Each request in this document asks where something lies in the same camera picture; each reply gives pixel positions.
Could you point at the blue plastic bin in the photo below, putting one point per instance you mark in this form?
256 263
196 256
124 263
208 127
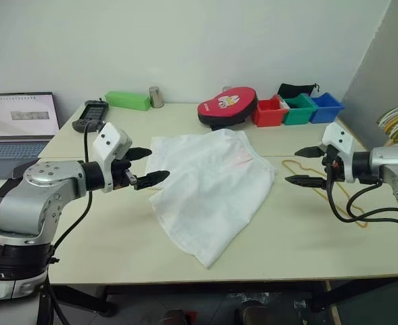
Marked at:
326 111

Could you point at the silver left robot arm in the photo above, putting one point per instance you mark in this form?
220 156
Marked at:
33 203

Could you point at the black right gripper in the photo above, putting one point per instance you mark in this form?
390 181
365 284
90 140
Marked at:
336 171

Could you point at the light wooden slat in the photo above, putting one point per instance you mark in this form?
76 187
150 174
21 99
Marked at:
331 301

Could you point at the red plastic bin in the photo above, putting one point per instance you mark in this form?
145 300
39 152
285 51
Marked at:
266 116

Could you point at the green plastic bin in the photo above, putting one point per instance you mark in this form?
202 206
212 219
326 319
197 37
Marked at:
297 115

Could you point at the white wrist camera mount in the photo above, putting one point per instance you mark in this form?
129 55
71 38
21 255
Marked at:
109 139
337 137

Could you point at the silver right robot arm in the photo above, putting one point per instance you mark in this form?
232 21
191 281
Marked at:
388 159

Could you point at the green rectangular block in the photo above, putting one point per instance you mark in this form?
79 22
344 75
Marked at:
128 100

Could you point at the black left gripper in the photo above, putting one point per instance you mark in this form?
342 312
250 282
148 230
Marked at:
121 176

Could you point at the red paddle case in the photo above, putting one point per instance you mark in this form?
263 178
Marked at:
226 101

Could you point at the black handheld controller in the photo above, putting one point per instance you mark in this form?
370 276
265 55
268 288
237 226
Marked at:
94 111

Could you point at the white cloth garment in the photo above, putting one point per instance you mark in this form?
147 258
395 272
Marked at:
205 189

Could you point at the silver metal cup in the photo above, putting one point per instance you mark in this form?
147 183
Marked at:
155 98

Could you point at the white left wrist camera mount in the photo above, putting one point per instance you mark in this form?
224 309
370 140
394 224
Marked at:
109 139

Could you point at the grey open laptop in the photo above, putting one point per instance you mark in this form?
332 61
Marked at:
19 115

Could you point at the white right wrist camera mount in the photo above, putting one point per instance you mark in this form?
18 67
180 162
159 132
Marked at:
337 137

